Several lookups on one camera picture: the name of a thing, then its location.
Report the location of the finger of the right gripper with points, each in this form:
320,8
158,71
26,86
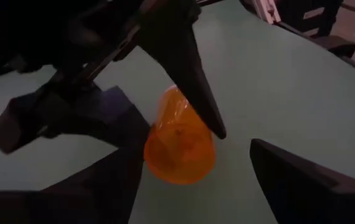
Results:
177,46
112,118

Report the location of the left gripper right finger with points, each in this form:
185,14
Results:
320,199

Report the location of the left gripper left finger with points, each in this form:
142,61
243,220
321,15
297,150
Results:
56,205

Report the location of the amber pill bottle white cap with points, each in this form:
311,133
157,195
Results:
177,155

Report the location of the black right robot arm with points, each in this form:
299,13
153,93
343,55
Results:
15,31

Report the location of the black table frame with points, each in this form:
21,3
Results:
336,46

